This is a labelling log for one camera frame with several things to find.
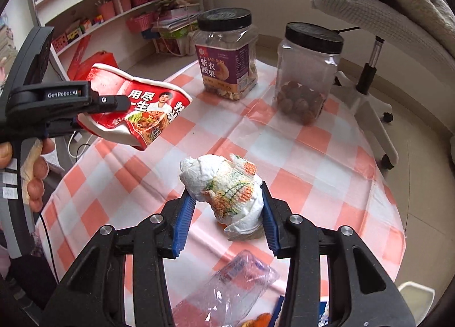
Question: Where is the clear jar of brown nuts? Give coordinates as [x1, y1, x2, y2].
[272, 22, 345, 126]

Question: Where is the jar with purple label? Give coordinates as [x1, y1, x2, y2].
[194, 8, 259, 102]

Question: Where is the crushed clear plastic bottle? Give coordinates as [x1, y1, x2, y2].
[171, 249, 280, 327]

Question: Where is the red cardboard box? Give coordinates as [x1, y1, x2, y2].
[67, 34, 119, 81]

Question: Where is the orange plastic wrapper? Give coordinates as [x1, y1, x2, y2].
[242, 314, 276, 327]

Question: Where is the white plastic bin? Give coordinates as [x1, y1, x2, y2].
[397, 282, 435, 315]

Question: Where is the grey mesh office chair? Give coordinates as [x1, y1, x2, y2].
[302, 0, 455, 171]

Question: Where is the pink storage basket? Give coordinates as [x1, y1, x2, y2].
[126, 13, 154, 34]

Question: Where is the silver blue carton box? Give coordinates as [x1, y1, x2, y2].
[272, 295, 333, 327]

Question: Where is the person's left hand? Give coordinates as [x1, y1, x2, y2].
[0, 137, 56, 212]

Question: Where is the white paper ball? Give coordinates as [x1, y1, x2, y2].
[179, 154, 265, 242]

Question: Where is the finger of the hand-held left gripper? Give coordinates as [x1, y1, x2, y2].
[90, 94, 131, 113]
[43, 116, 86, 138]

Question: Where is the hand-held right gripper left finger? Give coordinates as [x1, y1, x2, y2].
[43, 194, 197, 327]

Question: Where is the orange white checkered tablecloth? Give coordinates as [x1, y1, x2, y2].
[34, 53, 406, 327]

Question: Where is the red instant noodle cup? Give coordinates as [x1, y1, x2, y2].
[77, 63, 193, 152]

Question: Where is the basket of stacked papers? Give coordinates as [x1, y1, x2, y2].
[152, 0, 200, 56]

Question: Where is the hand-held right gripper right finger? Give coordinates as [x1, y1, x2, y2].
[260, 181, 416, 327]

